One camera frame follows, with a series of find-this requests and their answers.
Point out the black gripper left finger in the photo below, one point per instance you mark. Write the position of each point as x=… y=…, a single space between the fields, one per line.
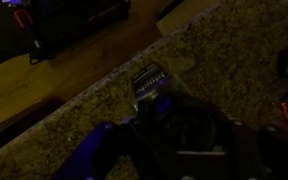
x=99 y=152

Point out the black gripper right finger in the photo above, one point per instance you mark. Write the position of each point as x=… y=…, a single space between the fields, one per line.
x=271 y=159

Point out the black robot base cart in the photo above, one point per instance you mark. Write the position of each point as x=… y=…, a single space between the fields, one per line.
x=41 y=28

